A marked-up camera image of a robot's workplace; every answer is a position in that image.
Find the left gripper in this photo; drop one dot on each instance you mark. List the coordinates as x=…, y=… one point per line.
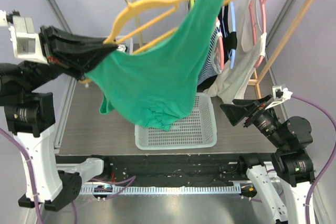
x=72, y=53

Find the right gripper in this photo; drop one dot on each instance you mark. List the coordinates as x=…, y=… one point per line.
x=252, y=112

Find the green tank top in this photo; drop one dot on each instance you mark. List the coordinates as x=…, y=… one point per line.
x=157, y=87

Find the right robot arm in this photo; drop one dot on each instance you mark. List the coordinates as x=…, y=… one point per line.
x=290, y=161

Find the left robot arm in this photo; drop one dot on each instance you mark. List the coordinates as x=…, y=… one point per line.
x=30, y=115

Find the blue striped tank top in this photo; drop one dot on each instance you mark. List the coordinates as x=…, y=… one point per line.
x=209, y=68

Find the pink wavy hanger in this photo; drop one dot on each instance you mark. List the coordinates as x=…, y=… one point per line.
x=219, y=48

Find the pink hanger right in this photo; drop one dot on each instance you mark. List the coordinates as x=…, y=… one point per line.
x=259, y=29

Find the light blue hanger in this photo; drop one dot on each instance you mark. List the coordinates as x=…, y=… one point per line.
x=230, y=33

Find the white tank top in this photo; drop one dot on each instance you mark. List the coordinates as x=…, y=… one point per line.
x=232, y=83

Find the black tank top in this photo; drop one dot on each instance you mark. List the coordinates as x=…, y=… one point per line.
x=207, y=83

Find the white plastic basket centre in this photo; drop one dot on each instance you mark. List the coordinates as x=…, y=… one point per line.
x=198, y=130

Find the white plastic basket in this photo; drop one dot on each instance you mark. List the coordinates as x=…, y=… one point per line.
x=126, y=46
x=198, y=130

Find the white plastic basket back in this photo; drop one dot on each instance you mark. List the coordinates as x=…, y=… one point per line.
x=126, y=46

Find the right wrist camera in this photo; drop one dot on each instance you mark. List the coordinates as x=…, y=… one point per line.
x=280, y=94

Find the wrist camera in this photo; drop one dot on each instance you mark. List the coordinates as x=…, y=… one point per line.
x=280, y=94
x=26, y=43

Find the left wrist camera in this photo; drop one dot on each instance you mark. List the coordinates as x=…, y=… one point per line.
x=26, y=43

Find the white cable duct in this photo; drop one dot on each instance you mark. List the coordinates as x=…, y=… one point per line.
x=92, y=189

